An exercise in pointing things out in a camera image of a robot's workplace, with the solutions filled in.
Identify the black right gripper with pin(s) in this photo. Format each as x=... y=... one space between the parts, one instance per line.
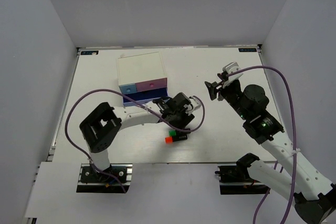
x=212 y=89

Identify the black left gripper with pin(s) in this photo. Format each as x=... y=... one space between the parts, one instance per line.
x=185 y=121

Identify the green highlighter marker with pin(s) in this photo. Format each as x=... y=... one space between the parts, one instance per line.
x=177 y=133

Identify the orange highlighter marker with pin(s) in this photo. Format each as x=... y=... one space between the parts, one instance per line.
x=176 y=138

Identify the pink drawer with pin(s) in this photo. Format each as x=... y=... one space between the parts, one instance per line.
x=151 y=84

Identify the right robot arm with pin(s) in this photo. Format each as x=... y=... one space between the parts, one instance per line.
x=312 y=194

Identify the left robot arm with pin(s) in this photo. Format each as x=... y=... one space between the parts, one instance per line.
x=101 y=126

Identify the right table label sticker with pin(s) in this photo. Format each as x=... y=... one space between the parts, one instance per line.
x=247 y=49

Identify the table label sticker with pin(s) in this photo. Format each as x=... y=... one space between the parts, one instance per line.
x=89 y=52
x=247 y=49

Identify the cream drawer cabinet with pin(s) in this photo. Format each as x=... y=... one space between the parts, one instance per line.
x=140 y=68

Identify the left table label sticker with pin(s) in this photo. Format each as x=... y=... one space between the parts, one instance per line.
x=89 y=52

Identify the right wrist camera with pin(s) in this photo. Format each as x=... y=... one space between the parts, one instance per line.
x=231 y=74

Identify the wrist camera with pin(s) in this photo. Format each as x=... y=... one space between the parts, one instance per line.
x=231 y=74
x=194 y=104

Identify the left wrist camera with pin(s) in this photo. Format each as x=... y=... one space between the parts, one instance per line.
x=194 y=104

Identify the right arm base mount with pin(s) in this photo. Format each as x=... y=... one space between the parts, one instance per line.
x=231 y=182

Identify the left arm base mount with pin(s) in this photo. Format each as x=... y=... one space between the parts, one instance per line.
x=89 y=181

